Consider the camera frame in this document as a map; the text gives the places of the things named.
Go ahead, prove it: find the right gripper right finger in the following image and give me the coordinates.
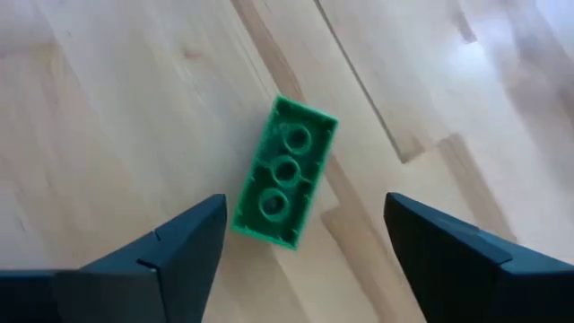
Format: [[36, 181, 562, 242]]
[[384, 192, 574, 323]]

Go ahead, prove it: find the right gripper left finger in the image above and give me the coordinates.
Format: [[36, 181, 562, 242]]
[[0, 193, 228, 323]]

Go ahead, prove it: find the green building block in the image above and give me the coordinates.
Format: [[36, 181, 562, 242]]
[[230, 94, 340, 251]]

